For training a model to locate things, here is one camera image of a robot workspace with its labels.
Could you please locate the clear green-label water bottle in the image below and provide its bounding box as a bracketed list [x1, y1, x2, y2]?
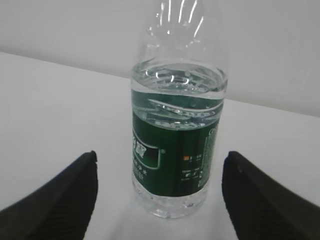
[130, 0, 229, 219]

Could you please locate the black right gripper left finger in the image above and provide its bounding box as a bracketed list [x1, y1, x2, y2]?
[0, 151, 99, 240]

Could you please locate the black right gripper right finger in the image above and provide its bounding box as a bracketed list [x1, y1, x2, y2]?
[221, 151, 320, 240]

